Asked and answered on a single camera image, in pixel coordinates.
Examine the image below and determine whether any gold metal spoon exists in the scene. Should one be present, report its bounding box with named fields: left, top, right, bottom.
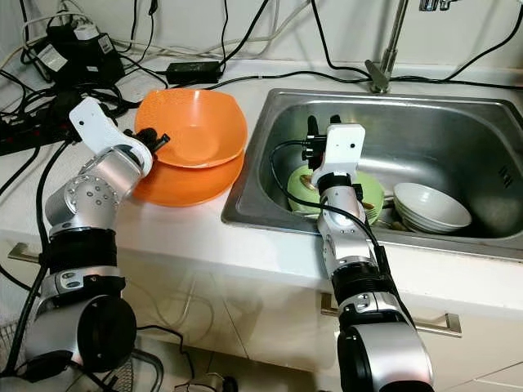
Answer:
left=298, top=173, right=326, bottom=192

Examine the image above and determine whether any deep orange plastic bowl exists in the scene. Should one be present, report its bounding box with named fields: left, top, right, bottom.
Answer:
left=135, top=88, right=249, bottom=170

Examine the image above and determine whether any shallow orange plastic bowl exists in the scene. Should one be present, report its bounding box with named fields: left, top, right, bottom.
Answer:
left=131, top=151, right=247, bottom=207

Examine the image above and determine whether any steel faucet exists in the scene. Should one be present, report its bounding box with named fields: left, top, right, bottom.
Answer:
left=366, top=0, right=463, bottom=93

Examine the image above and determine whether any green plate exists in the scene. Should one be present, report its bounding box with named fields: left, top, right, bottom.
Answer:
left=286, top=163, right=386, bottom=223

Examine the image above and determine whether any black power adapter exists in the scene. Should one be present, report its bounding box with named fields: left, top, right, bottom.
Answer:
left=165, top=61, right=224, bottom=86

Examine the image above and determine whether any stainless steel sink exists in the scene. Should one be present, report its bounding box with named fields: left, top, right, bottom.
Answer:
left=221, top=88, right=523, bottom=262

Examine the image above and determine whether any black charger box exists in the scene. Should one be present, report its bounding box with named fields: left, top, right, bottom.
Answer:
left=20, top=23, right=125, bottom=89

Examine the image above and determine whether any white ribbed bowl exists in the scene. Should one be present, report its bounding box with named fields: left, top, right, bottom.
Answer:
left=392, top=182, right=474, bottom=234

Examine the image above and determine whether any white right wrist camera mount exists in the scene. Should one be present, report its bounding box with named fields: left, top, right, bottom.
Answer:
left=319, top=123, right=367, bottom=191

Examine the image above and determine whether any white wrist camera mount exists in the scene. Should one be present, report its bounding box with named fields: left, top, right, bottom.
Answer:
left=319, top=123, right=367, bottom=191
left=69, top=96, right=154, bottom=176

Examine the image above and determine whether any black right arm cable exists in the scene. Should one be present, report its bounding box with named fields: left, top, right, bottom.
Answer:
left=271, top=139, right=385, bottom=262

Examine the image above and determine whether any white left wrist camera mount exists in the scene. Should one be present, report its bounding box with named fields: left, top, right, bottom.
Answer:
left=69, top=96, right=154, bottom=176

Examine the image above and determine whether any black adapter cable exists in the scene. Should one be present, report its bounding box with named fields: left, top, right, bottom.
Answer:
left=123, top=41, right=523, bottom=107

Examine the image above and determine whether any steel drawer handle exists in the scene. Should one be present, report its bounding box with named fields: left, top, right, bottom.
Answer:
left=320, top=294, right=463, bottom=338
left=8, top=243, right=51, bottom=265

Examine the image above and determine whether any black floor cable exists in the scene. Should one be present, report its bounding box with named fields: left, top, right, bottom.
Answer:
left=135, top=324, right=190, bottom=362

